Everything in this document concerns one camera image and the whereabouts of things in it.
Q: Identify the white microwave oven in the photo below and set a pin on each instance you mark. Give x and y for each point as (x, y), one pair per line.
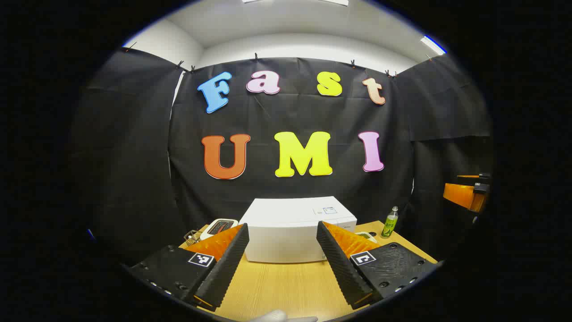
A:
(286, 223)

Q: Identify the black backdrop cloth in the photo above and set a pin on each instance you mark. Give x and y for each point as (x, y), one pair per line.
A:
(304, 120)

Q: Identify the white toaster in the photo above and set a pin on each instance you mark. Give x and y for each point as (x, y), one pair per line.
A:
(213, 229)

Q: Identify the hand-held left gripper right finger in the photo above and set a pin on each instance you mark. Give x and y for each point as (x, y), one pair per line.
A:
(339, 264)

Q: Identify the white divided snack plate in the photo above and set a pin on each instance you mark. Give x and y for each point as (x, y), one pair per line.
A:
(364, 235)

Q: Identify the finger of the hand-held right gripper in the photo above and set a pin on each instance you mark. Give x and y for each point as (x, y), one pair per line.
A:
(480, 176)
(460, 194)

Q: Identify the ceiling light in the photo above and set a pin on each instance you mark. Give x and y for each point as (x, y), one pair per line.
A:
(335, 2)
(432, 44)

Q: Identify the green drink bottle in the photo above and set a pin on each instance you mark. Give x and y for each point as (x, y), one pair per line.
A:
(389, 226)

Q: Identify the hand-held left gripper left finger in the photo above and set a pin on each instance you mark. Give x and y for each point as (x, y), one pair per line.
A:
(225, 268)

